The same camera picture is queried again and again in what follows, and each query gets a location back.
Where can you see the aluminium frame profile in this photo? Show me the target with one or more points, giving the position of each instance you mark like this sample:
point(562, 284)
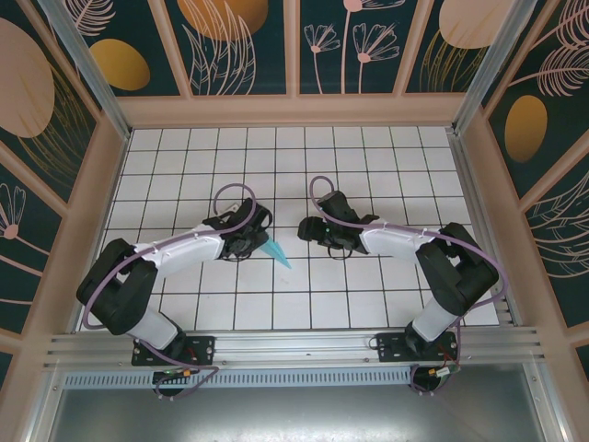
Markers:
point(43, 414)
point(550, 405)

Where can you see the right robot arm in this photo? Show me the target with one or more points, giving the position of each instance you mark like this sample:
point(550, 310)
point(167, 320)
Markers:
point(391, 241)

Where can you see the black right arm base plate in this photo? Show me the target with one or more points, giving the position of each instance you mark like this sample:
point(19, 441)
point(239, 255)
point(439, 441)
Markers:
point(391, 350)

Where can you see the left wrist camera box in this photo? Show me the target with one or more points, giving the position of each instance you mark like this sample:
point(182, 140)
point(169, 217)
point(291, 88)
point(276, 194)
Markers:
point(227, 211)

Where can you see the grey metal sheet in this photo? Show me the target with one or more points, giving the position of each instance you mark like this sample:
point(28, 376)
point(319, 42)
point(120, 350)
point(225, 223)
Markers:
point(294, 414)

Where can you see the aluminium front mounting rail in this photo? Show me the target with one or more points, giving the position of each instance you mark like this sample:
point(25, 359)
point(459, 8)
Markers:
point(294, 345)

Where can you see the small circuit board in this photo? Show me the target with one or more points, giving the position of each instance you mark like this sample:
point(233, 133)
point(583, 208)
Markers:
point(444, 372)
point(177, 374)

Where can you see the aluminium side rail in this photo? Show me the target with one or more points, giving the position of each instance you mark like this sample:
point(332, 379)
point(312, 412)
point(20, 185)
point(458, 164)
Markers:
point(478, 221)

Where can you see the teal cloth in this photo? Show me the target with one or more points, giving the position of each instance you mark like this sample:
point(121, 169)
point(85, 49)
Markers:
point(276, 251)

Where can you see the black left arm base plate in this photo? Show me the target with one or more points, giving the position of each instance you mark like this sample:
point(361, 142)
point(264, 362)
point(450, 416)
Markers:
point(202, 350)

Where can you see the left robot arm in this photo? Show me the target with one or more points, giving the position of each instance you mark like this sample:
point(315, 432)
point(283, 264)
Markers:
point(184, 255)

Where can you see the aluminium corner post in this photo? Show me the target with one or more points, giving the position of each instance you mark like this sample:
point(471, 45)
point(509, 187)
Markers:
point(87, 64)
point(492, 60)

